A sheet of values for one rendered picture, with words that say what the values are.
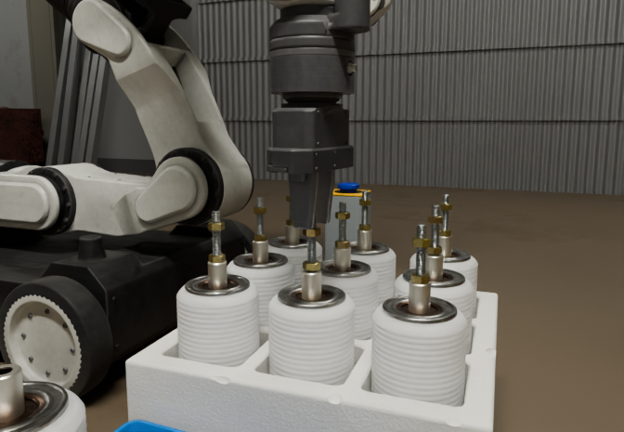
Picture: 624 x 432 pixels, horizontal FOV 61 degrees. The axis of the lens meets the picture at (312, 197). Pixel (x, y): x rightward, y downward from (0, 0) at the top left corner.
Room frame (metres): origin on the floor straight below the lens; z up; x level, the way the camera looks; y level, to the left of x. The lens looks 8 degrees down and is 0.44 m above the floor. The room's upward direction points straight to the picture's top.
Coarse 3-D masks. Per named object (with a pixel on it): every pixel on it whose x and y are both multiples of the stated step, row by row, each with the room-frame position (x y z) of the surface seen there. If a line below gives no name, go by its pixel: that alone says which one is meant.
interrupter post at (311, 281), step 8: (304, 272) 0.56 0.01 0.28; (312, 272) 0.55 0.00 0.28; (320, 272) 0.56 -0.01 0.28; (304, 280) 0.55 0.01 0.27; (312, 280) 0.55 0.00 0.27; (320, 280) 0.56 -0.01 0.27; (304, 288) 0.55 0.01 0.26; (312, 288) 0.55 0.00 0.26; (320, 288) 0.56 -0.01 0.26; (304, 296) 0.55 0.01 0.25; (312, 296) 0.55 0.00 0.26; (320, 296) 0.56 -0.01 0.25
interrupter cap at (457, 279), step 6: (408, 270) 0.65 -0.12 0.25; (414, 270) 0.66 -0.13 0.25; (444, 270) 0.66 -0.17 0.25; (450, 270) 0.65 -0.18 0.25; (408, 276) 0.63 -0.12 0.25; (444, 276) 0.64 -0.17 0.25; (450, 276) 0.63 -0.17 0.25; (456, 276) 0.63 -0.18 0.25; (462, 276) 0.63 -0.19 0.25; (432, 282) 0.61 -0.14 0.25; (438, 282) 0.60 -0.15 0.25; (444, 282) 0.61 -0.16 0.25; (450, 282) 0.61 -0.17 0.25; (456, 282) 0.60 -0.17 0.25; (462, 282) 0.61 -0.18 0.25
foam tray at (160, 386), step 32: (480, 320) 0.68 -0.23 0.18; (160, 352) 0.58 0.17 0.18; (256, 352) 0.58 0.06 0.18; (480, 352) 0.58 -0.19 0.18; (128, 384) 0.55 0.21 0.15; (160, 384) 0.54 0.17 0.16; (192, 384) 0.53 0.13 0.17; (224, 384) 0.51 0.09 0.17; (256, 384) 0.50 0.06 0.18; (288, 384) 0.50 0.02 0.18; (320, 384) 0.50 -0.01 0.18; (352, 384) 0.50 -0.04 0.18; (480, 384) 0.50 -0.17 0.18; (128, 416) 0.56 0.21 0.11; (160, 416) 0.54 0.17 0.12; (192, 416) 0.53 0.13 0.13; (224, 416) 0.51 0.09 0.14; (256, 416) 0.50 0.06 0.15; (288, 416) 0.49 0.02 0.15; (320, 416) 0.48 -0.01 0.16; (352, 416) 0.47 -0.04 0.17; (384, 416) 0.46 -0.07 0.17; (416, 416) 0.45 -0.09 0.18; (448, 416) 0.44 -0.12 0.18; (480, 416) 0.44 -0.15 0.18
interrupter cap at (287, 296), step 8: (288, 288) 0.58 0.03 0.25; (296, 288) 0.58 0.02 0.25; (328, 288) 0.58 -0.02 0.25; (336, 288) 0.58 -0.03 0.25; (280, 296) 0.55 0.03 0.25; (288, 296) 0.55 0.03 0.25; (296, 296) 0.56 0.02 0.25; (328, 296) 0.56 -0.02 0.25; (336, 296) 0.55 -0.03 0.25; (344, 296) 0.55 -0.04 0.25; (288, 304) 0.53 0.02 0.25; (296, 304) 0.53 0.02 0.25; (304, 304) 0.53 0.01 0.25; (312, 304) 0.53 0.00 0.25; (320, 304) 0.53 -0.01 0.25; (328, 304) 0.53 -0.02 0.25; (336, 304) 0.53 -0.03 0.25
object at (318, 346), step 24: (288, 312) 0.52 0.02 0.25; (312, 312) 0.52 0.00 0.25; (336, 312) 0.52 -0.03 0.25; (288, 336) 0.52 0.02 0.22; (312, 336) 0.51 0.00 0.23; (336, 336) 0.52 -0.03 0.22; (288, 360) 0.52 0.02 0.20; (312, 360) 0.52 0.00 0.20; (336, 360) 0.52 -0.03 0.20; (336, 384) 0.52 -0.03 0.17
